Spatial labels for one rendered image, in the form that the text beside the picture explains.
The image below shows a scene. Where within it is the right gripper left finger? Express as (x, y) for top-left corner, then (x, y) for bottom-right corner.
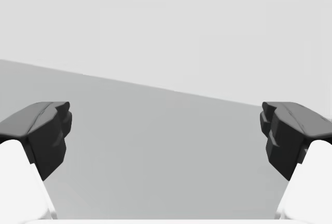
(0, 101), (73, 220)

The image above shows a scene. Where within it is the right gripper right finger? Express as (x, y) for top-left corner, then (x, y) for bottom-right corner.
(259, 101), (332, 220)

